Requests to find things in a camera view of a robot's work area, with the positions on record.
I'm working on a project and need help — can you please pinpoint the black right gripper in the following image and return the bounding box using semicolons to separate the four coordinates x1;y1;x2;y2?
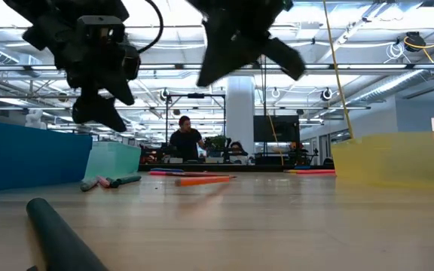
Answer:
186;0;307;87

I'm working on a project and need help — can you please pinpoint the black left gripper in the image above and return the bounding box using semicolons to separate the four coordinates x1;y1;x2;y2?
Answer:
23;14;142;133

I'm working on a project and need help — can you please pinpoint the grey marker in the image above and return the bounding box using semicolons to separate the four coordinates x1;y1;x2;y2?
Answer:
79;178;99;193

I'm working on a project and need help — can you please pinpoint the orange pencil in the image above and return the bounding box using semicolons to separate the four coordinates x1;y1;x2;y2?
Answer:
174;175;232;187

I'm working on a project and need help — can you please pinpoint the thick black pen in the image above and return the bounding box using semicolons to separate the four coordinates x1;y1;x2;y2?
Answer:
26;197;109;271

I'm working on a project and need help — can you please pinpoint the white pillar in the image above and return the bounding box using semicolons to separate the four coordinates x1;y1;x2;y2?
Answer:
225;76;255;155

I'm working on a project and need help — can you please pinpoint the teal plastic bin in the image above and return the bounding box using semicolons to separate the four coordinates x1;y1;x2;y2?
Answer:
83;141;142;181

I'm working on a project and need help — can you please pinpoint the long ceiling light bar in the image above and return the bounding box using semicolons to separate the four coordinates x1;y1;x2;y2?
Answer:
0;62;434;72

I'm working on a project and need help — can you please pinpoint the white figure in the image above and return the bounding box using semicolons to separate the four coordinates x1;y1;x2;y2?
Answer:
23;108;48;132

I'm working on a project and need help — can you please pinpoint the black monitor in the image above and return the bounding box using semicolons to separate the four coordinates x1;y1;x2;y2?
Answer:
253;114;301;143

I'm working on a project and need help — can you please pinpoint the person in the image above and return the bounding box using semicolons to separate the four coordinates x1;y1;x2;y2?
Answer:
228;141;250;165
169;115;206;163

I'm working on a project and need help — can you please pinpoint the blue plastic bin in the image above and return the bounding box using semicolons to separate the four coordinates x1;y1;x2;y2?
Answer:
0;119;93;193

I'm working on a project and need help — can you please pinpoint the dark background equipment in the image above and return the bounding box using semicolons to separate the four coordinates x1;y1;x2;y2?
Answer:
288;141;319;166

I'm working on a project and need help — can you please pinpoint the yellow plastic bin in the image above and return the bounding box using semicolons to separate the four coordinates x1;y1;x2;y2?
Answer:
331;131;434;191

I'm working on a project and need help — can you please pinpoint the black hanging cable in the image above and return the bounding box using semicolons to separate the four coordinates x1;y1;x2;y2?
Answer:
256;56;268;156

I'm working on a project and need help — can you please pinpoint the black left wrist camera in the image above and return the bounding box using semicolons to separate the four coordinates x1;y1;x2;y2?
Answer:
76;14;127;44

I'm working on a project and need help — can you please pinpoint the black gantry frame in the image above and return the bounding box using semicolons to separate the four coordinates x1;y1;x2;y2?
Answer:
165;92;228;132

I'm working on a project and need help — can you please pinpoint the black camera cable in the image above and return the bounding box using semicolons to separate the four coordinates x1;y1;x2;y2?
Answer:
136;0;165;53

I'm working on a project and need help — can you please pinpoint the black table frame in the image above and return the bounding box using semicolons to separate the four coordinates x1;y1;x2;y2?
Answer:
137;163;335;173

